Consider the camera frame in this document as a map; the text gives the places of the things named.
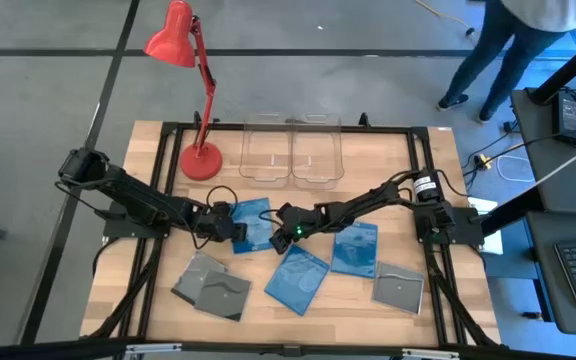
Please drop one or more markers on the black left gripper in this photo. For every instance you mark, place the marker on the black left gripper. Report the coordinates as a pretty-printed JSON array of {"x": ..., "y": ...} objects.
[{"x": 215, "y": 222}]

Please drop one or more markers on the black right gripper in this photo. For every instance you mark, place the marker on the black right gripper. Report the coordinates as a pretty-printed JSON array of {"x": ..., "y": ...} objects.
[{"x": 303, "y": 220}]

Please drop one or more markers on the blue jewel case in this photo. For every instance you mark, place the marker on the blue jewel case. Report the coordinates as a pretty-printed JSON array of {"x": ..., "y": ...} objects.
[
  {"x": 354, "y": 250},
  {"x": 295, "y": 280},
  {"x": 258, "y": 220}
]

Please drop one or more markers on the grey jewel case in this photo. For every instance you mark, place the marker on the grey jewel case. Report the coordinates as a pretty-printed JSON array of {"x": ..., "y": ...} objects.
[
  {"x": 188, "y": 280},
  {"x": 223, "y": 297},
  {"x": 398, "y": 290}
]

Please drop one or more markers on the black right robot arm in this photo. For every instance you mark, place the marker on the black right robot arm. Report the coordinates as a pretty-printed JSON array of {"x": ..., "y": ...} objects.
[{"x": 368, "y": 200}]

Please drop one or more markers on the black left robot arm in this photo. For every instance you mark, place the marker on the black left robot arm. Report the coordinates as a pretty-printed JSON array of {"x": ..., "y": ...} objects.
[{"x": 128, "y": 192}]

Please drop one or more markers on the clear plastic bin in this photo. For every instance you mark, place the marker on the clear plastic bin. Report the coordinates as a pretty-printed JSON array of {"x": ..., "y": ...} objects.
[
  {"x": 318, "y": 165},
  {"x": 265, "y": 165}
]

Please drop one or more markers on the red desk lamp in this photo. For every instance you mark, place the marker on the red desk lamp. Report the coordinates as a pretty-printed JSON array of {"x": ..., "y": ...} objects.
[{"x": 200, "y": 162}]

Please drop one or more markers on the black table clamp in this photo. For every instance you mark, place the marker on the black table clamp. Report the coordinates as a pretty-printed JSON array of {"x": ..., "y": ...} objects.
[
  {"x": 197, "y": 119},
  {"x": 364, "y": 120}
]

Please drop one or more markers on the white paper sheet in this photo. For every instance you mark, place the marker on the white paper sheet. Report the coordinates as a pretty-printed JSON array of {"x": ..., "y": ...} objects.
[{"x": 493, "y": 242}]

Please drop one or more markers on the yellow power plug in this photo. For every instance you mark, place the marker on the yellow power plug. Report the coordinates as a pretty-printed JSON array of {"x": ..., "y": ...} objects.
[{"x": 483, "y": 161}]

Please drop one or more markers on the black rig crossbar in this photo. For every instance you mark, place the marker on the black rig crossbar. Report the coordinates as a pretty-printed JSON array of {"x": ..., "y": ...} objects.
[{"x": 43, "y": 350}]

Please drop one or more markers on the black diagonal rig pole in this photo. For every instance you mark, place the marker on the black diagonal rig pole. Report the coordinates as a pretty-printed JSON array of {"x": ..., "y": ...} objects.
[
  {"x": 568, "y": 70},
  {"x": 510, "y": 212}
]

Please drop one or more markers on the dark grey side desk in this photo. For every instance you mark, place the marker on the dark grey side desk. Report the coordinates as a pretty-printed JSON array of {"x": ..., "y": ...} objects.
[
  {"x": 548, "y": 235},
  {"x": 568, "y": 185}
]

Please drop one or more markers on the person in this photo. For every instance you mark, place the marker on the person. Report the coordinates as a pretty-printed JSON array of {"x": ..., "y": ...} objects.
[{"x": 508, "y": 50}]

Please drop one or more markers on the black power adapter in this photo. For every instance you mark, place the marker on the black power adapter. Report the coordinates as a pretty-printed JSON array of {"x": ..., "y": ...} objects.
[{"x": 570, "y": 117}]

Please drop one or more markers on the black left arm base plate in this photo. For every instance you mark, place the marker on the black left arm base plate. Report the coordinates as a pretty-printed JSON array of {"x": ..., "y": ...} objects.
[{"x": 118, "y": 227}]

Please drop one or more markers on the silver metal bracket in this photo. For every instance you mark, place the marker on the silver metal bracket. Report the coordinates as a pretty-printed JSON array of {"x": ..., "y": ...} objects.
[
  {"x": 153, "y": 349},
  {"x": 430, "y": 354}
]

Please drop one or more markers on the black aluminium table frame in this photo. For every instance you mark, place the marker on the black aluminium table frame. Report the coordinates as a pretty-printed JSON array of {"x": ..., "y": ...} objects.
[{"x": 393, "y": 129}]

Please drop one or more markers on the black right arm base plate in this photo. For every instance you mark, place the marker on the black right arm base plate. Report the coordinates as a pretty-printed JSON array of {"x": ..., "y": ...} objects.
[{"x": 468, "y": 225}]

